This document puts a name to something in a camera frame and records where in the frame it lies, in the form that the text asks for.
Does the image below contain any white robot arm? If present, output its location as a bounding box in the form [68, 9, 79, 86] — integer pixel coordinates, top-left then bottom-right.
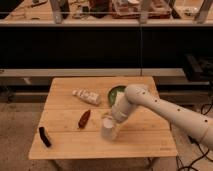
[110, 84, 213, 150]

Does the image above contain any white square block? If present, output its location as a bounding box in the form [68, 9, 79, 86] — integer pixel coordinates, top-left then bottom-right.
[115, 92, 124, 104]

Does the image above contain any green plate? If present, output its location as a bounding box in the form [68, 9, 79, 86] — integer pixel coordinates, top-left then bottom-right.
[108, 85, 125, 106]

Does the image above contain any brown oblong object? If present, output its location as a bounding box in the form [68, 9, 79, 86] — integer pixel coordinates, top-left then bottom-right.
[78, 110, 91, 128]

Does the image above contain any wooden table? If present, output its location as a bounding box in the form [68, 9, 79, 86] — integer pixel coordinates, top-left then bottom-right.
[29, 77, 177, 159]

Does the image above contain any long workbench shelf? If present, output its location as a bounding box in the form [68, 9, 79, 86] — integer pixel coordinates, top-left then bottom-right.
[0, 0, 213, 27]

